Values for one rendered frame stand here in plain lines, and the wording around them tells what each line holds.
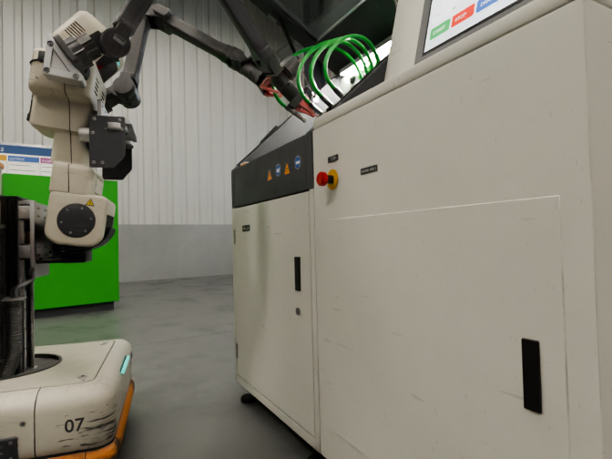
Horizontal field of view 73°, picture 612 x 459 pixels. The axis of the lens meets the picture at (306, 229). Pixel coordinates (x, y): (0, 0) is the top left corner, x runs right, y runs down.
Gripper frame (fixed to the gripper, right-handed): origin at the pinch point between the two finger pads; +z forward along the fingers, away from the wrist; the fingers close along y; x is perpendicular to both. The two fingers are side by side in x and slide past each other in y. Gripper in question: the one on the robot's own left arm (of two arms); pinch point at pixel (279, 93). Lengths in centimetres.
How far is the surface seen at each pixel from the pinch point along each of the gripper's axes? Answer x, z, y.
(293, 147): 18.2, 35.4, -28.1
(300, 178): 24, 44, -28
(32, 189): 164, -227, 149
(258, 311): 67, 51, 6
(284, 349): 67, 70, -7
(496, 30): -6, 75, -79
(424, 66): -1, 66, -68
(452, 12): -31, 51, -44
